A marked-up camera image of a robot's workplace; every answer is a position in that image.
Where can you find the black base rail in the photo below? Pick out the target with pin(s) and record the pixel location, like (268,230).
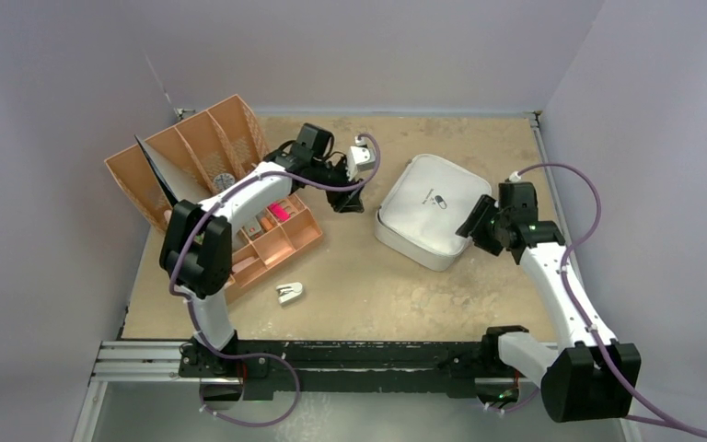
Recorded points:
(459,370)

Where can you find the blue grey tape roll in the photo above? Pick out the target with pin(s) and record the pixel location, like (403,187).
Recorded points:
(223,181)

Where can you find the pink file organizer rack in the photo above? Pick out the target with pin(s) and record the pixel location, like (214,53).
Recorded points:
(225,138)

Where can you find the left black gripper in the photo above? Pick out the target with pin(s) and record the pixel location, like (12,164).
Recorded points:
(344,201)

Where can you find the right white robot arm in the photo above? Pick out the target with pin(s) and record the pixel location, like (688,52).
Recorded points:
(586,377)

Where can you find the white stapler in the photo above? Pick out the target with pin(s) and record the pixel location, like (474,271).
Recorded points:
(289,293)

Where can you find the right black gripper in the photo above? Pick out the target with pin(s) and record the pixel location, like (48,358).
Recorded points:
(480,222)

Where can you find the grey storage case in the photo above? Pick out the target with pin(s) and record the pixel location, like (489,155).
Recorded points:
(428,203)

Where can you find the dark folder in rack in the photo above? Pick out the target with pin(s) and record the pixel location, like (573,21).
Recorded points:
(166,173)

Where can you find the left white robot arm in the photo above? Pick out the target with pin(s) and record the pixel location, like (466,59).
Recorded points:
(197,251)

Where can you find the pink desk tray organizer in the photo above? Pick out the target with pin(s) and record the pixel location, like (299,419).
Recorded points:
(267,245)

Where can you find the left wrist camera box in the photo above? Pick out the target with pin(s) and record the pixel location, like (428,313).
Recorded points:
(360,159)

